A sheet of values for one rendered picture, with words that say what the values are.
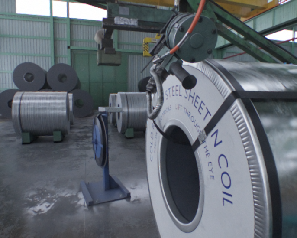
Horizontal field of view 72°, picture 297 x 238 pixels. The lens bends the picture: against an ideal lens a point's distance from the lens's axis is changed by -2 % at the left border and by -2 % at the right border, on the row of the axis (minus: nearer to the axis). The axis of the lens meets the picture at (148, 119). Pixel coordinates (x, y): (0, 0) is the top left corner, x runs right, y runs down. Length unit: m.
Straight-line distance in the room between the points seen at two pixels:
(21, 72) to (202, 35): 11.96
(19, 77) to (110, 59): 10.72
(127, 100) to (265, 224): 5.45
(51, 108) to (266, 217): 5.46
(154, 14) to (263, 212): 1.47
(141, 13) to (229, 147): 1.27
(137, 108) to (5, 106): 8.26
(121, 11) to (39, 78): 10.74
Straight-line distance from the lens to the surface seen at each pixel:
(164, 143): 1.32
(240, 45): 1.99
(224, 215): 0.81
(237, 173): 0.71
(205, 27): 0.72
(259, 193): 0.65
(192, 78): 0.57
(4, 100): 12.63
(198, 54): 0.73
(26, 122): 5.91
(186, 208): 1.32
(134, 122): 5.91
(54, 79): 12.11
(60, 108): 5.74
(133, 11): 1.70
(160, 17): 1.75
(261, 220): 0.68
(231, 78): 0.76
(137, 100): 5.96
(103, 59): 1.88
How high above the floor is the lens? 1.17
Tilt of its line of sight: 6 degrees down
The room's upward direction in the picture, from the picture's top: straight up
